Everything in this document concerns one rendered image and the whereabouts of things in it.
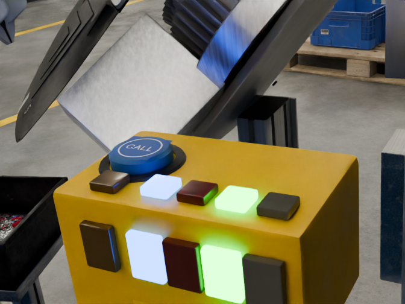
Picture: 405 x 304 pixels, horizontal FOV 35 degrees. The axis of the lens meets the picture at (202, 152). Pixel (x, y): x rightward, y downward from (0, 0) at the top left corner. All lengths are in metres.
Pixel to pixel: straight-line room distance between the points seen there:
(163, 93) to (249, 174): 0.39
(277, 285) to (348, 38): 3.65
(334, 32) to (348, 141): 1.09
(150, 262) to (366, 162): 2.52
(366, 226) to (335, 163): 2.01
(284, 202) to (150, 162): 0.10
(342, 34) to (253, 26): 3.26
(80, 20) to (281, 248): 0.66
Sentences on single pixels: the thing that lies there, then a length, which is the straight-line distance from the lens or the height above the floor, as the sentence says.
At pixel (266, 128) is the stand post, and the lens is 0.90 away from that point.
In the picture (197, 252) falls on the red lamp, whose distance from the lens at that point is 0.35.
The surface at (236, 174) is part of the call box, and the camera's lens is 0.38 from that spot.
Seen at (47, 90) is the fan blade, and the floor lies 0.98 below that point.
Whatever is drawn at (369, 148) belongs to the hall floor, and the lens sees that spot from 2.99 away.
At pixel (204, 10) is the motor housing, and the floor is 1.09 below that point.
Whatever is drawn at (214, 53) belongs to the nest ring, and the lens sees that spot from 0.74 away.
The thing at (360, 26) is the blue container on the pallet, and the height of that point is 0.29.
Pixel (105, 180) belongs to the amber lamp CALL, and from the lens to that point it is 0.38.
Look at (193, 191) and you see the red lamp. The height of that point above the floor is 1.08.
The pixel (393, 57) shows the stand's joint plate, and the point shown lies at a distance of 0.90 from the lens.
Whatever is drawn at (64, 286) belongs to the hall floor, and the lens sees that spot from 2.26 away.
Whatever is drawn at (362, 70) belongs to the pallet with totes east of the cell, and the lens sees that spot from 3.84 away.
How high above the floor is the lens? 1.24
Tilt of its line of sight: 24 degrees down
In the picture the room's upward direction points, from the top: 7 degrees counter-clockwise
